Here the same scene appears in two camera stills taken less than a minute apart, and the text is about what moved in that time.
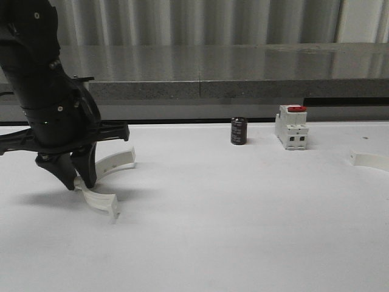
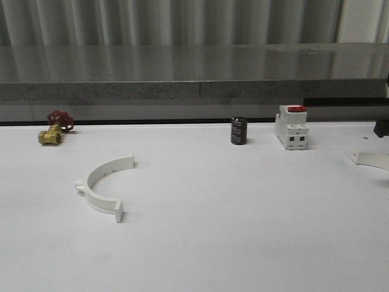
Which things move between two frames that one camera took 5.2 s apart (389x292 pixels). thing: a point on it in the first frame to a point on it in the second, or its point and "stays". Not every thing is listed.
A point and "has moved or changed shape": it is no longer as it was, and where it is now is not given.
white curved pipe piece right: x=360 y=159 stays
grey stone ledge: x=229 y=70 stays
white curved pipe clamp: x=101 y=201 has moved or changed shape
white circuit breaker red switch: x=291 y=127 stays
